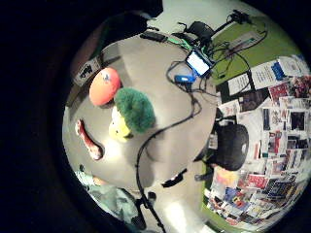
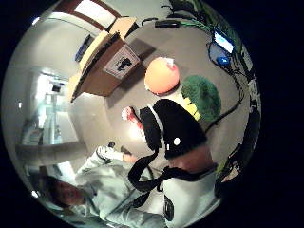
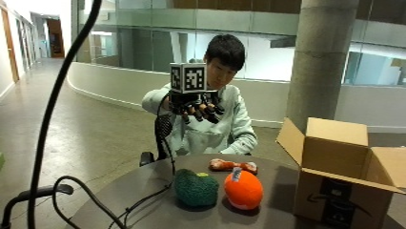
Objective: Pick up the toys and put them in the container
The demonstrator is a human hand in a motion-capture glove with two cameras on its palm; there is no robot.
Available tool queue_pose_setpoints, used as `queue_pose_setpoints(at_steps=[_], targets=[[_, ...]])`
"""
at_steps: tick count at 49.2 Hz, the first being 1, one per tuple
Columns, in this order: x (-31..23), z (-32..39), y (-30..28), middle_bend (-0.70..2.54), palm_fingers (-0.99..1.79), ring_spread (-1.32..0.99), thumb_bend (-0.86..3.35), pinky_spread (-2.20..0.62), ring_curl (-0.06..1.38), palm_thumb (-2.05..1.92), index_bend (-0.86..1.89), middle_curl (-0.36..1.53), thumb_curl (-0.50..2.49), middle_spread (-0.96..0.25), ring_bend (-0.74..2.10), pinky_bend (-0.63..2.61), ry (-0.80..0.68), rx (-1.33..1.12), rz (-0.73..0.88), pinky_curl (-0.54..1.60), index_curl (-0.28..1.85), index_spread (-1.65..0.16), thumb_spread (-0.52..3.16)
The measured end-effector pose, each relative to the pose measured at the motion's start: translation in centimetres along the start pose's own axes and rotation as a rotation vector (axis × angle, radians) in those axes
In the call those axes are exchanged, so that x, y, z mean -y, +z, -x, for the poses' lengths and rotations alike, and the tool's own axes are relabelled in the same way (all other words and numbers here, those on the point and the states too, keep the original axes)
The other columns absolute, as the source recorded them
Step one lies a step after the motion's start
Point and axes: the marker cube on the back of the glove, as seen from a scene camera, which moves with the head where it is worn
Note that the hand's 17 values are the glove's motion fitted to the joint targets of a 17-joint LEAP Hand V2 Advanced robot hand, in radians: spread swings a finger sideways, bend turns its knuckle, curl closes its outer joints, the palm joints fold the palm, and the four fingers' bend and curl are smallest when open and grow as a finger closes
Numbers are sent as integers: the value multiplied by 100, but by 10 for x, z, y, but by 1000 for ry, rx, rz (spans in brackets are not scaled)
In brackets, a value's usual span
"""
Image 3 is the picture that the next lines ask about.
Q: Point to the the person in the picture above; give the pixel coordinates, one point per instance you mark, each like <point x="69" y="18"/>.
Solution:
<point x="210" y="133"/>

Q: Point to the white marker cube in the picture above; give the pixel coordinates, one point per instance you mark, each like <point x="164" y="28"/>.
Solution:
<point x="189" y="78"/>

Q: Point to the bone-shaped meat plush toy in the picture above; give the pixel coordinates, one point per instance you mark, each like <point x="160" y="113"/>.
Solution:
<point x="227" y="165"/>

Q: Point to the small black chair armrest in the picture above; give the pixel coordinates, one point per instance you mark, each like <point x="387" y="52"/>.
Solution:
<point x="146" y="158"/>

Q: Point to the green broccoli plush toy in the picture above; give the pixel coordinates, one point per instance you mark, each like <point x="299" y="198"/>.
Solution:
<point x="194" y="189"/>

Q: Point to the orange fruit plush toy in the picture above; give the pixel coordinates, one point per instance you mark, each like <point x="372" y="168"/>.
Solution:
<point x="243" y="191"/>

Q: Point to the grey concrete pillar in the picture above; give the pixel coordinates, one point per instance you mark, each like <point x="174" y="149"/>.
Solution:
<point x="321" y="63"/>

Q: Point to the open brown cardboard box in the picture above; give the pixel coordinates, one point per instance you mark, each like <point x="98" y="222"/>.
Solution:
<point x="338" y="187"/>

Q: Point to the black curved chair armrest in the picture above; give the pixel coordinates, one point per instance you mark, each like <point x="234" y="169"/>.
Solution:
<point x="41" y="191"/>

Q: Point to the brown wooden door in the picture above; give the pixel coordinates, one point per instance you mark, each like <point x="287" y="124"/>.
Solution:
<point x="9" y="47"/>

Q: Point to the glass partition wall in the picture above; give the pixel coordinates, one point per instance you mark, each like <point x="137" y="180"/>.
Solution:
<point x="270" y="47"/>

